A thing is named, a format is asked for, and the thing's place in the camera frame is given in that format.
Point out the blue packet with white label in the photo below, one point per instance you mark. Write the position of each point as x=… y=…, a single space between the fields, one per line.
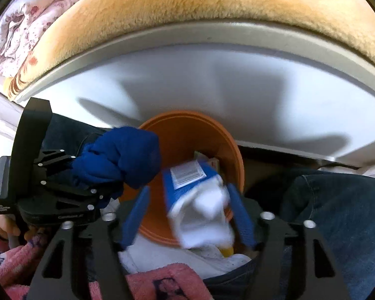
x=190 y=193

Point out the orange plastic bin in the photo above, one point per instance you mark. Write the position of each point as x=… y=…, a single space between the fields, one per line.
x=181 y=137

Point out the folded white floral quilt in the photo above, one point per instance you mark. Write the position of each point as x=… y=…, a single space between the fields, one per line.
x=25 y=22

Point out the person's left forearm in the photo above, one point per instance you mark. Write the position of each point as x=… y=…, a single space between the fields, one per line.
x=12 y=259

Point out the person's left hand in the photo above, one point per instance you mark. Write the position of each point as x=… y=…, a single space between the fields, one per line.
x=4 y=226

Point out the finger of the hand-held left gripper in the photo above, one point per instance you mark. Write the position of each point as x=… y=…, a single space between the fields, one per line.
x=78 y=193
x=54 y=161

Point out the blue fleece cloth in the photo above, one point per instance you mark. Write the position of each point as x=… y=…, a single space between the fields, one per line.
x=125 y=153

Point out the small green white box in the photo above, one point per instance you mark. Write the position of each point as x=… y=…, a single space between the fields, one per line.
x=207 y=161

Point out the yellow floral plush blanket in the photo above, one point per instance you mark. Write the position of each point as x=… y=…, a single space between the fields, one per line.
x=206 y=0

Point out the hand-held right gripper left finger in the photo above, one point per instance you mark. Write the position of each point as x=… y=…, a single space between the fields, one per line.
x=134 y=222

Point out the person's blue jeans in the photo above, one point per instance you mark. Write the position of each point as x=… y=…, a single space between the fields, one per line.
x=337 y=212

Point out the white dotted cloth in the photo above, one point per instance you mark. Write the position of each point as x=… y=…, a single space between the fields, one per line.
x=162 y=256

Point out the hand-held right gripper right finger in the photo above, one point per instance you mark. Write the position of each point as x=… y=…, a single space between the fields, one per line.
x=242 y=218

